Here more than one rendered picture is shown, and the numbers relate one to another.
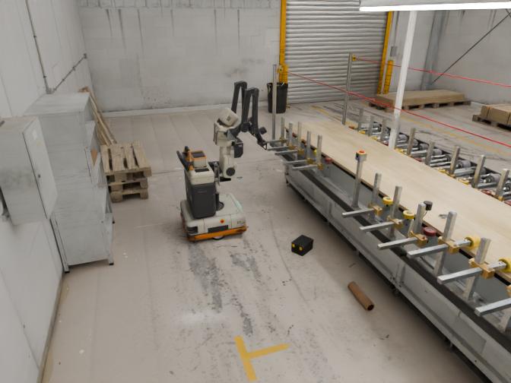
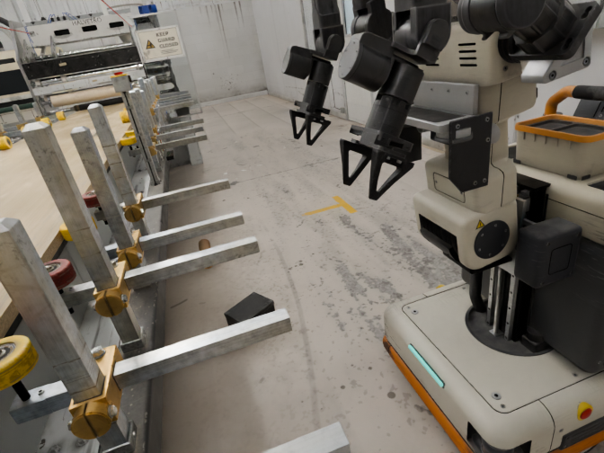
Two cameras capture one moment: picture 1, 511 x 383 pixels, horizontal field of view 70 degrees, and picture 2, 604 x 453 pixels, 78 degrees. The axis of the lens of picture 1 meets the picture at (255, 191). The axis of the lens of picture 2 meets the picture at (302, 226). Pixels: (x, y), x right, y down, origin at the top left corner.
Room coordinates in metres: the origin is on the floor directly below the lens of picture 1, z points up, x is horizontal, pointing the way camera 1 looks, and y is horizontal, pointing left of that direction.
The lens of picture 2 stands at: (4.73, -0.05, 1.23)
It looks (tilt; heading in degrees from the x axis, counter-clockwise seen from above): 26 degrees down; 185
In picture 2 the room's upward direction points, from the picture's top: 10 degrees counter-clockwise
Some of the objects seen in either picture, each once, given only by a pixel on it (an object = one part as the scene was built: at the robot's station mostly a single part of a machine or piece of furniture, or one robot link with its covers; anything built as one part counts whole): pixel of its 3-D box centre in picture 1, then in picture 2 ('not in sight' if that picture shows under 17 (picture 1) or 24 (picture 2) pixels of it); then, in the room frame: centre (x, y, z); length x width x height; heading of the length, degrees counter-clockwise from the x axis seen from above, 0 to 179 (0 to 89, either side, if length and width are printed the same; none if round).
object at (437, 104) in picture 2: (234, 144); (437, 131); (3.83, 0.23, 0.99); 0.28 x 0.16 x 0.22; 18
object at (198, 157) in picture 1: (198, 159); (564, 145); (3.70, 0.61, 0.87); 0.23 x 0.15 x 0.11; 18
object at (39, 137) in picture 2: (299, 140); (92, 249); (4.11, -0.51, 0.94); 0.04 x 0.04 x 0.48; 18
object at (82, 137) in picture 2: (308, 151); (117, 221); (3.88, -0.58, 0.90); 0.04 x 0.04 x 0.48; 18
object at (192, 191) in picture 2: (311, 167); (164, 199); (3.57, -0.58, 0.83); 0.43 x 0.03 x 0.04; 108
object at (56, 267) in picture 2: not in sight; (59, 290); (4.11, -0.61, 0.85); 0.08 x 0.08 x 0.11
